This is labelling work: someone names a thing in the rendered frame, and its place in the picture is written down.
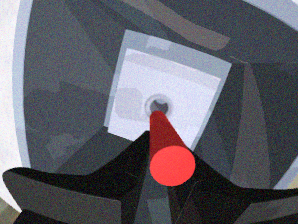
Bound grey open box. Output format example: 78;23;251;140
12;0;298;190

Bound white plate with hole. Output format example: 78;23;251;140
108;48;221;149

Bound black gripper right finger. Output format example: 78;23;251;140
166;145;298;224

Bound red peg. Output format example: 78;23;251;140
149;111;196;185

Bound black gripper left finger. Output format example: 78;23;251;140
1;131;149;224

